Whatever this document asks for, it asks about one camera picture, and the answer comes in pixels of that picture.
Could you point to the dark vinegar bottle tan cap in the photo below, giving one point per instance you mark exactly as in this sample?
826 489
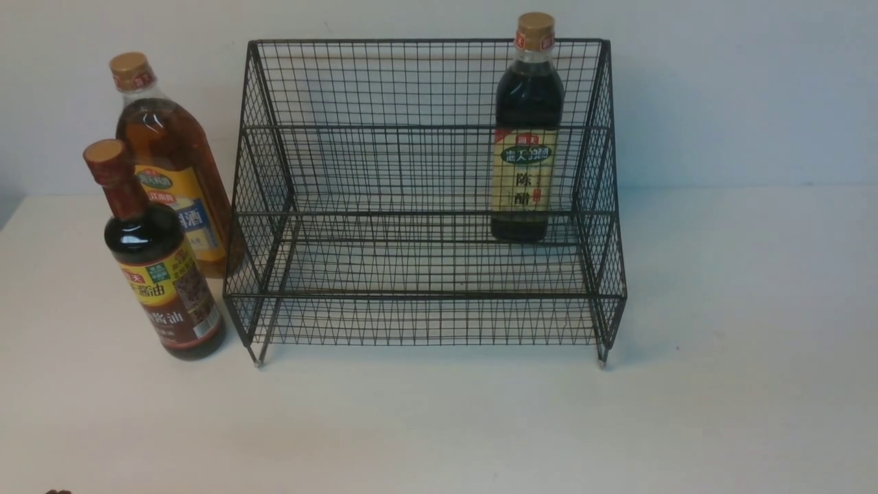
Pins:
528 114

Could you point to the soy sauce bottle red cap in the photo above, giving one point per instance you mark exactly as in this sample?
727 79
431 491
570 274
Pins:
148 242

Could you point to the amber cooking wine bottle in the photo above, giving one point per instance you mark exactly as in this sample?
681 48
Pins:
175 165

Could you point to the black wire mesh shelf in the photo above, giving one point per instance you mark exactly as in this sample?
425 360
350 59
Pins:
363 188

